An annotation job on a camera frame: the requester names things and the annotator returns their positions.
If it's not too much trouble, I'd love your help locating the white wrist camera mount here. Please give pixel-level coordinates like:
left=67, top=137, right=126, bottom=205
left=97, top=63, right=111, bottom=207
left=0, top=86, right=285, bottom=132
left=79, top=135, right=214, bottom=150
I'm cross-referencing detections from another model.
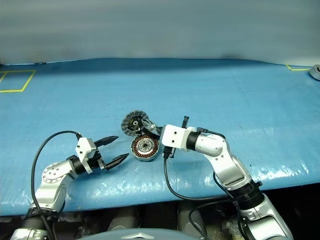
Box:
left=75, top=137, right=98, bottom=175
left=159, top=124, right=197, bottom=153

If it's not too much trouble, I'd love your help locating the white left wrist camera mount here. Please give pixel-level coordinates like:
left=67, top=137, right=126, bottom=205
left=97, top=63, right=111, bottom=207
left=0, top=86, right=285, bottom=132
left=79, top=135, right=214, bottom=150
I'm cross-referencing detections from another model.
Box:
left=75, top=137, right=98, bottom=175

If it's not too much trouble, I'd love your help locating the motor housing with copper windings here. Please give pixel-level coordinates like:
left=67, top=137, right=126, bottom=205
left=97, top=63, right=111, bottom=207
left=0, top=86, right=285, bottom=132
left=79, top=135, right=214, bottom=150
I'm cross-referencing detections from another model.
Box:
left=130, top=134, right=160, bottom=162

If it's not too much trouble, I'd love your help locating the grey robot torso with emblem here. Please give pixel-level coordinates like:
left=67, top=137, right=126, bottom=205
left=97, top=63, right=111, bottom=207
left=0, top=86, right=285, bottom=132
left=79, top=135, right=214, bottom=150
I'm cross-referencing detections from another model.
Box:
left=78, top=227, right=213, bottom=240

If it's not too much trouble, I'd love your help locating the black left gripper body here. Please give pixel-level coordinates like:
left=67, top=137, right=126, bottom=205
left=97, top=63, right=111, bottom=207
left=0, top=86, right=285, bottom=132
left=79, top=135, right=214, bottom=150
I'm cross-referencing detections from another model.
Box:
left=87, top=146, right=109, bottom=173

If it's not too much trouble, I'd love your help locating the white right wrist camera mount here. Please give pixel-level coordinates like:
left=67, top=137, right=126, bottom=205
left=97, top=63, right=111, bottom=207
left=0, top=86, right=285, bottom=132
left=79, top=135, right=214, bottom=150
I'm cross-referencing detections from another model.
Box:
left=159, top=124, right=197, bottom=153

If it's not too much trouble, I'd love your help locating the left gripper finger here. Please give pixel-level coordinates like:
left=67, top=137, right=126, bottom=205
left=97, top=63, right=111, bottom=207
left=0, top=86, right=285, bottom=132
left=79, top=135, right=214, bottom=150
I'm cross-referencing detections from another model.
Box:
left=106, top=152, right=130, bottom=171
left=93, top=135, right=120, bottom=148

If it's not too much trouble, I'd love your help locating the blue plastic table cover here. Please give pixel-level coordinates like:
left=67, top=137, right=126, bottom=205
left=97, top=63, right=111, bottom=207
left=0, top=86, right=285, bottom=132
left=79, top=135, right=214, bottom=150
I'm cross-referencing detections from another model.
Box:
left=0, top=57, right=320, bottom=217

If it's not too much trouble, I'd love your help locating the round finned motor lid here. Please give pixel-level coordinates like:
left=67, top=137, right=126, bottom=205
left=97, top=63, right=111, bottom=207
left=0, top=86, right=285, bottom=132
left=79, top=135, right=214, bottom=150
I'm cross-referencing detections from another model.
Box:
left=121, top=109, right=151, bottom=138

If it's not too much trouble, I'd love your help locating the grey rounded shape under table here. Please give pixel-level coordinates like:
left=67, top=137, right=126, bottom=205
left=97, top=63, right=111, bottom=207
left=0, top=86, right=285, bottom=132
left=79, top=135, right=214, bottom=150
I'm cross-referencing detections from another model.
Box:
left=107, top=206, right=140, bottom=232
left=176, top=201, right=210, bottom=240

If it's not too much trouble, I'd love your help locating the grey metal cylinder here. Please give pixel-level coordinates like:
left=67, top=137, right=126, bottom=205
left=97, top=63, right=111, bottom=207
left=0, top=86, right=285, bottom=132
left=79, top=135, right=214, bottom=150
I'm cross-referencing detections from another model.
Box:
left=308, top=64, right=320, bottom=81

